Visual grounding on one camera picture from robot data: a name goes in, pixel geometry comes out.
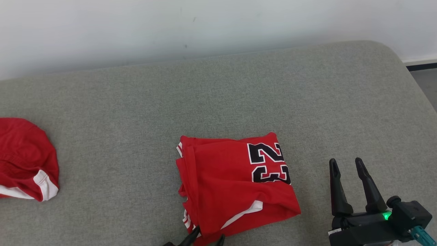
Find black baseboard strip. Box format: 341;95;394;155
406;62;437;71

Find grey fabric sofa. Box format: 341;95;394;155
0;40;437;246

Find red Bulls 23 jersey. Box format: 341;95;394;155
176;132;301;246

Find right gripper teal plug cable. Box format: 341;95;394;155
410;225;437;246

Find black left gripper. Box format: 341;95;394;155
162;225;226;246

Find red Bulls shorts white hem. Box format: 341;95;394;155
0;117;60;202

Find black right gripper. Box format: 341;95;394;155
328;157;433;246

